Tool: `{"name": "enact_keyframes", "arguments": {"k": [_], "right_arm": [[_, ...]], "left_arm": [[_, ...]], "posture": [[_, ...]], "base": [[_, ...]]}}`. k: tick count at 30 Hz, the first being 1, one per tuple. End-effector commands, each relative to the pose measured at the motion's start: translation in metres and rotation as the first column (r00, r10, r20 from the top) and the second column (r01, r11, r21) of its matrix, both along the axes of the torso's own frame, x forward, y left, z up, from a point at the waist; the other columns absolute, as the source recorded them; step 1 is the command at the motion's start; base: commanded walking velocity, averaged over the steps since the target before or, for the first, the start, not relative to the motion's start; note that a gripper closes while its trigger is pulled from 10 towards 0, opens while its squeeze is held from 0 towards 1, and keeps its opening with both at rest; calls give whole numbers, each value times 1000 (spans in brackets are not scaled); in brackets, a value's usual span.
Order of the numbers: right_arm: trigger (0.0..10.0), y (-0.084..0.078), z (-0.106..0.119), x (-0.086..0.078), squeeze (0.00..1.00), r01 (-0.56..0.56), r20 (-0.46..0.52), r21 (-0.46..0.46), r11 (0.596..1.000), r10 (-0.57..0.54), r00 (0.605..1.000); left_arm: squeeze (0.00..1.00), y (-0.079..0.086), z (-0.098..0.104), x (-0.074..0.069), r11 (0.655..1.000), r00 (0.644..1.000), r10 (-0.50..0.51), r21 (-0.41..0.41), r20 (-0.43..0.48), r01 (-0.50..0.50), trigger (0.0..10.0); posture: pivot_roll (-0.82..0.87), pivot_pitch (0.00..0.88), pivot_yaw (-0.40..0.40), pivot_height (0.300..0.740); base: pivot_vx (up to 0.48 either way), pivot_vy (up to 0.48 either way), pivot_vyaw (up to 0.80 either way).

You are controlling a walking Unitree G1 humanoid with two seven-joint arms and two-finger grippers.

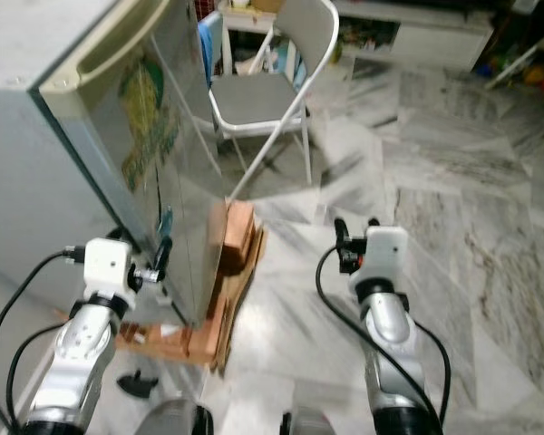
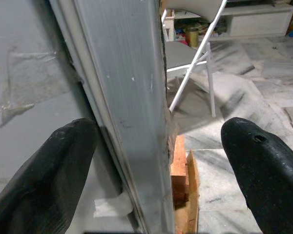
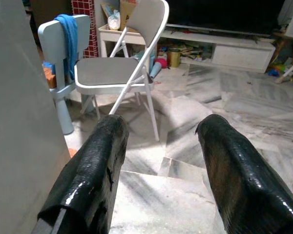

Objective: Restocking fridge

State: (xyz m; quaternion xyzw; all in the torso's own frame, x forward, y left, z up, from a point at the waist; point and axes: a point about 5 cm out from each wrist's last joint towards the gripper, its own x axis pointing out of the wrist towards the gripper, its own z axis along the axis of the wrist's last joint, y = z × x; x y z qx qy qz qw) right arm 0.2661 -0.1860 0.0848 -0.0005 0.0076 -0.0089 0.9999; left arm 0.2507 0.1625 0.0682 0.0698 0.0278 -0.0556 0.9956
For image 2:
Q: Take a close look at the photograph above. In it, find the white tv cabinet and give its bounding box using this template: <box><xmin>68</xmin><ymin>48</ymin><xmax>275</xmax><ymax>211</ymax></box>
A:
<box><xmin>173</xmin><ymin>2</ymin><xmax>293</xmax><ymax>41</ymax></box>

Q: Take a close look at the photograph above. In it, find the gold metal tin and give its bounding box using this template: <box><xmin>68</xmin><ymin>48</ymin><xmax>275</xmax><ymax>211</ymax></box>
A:
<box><xmin>185</xmin><ymin>27</ymin><xmax>199</xmax><ymax>48</ymax></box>

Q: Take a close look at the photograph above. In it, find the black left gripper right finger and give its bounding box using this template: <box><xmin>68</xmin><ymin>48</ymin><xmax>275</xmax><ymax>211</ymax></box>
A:
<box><xmin>220</xmin><ymin>117</ymin><xmax>293</xmax><ymax>234</ymax></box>

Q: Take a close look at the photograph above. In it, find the orange wooden block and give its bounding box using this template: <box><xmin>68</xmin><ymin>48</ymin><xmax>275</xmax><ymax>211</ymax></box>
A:
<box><xmin>170</xmin><ymin>135</ymin><xmax>189</xmax><ymax>203</ymax></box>

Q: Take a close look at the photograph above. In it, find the white tape piece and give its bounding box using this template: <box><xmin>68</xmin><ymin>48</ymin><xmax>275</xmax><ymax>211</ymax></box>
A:
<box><xmin>93</xmin><ymin>192</ymin><xmax>134</xmax><ymax>218</ymax></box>

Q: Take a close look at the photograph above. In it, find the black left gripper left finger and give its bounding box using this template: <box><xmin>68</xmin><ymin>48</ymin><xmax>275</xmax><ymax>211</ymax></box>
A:
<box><xmin>0</xmin><ymin>118</ymin><xmax>99</xmax><ymax>234</ymax></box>

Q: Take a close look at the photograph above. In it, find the white folding chair grey seat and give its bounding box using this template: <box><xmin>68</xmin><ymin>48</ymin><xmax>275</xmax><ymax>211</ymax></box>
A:
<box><xmin>161</xmin><ymin>0</ymin><xmax>228</xmax><ymax>118</ymax></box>

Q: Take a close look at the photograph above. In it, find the light wooden plank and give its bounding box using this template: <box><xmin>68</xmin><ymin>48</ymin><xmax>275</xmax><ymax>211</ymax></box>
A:
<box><xmin>174</xmin><ymin>150</ymin><xmax>201</xmax><ymax>234</ymax></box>

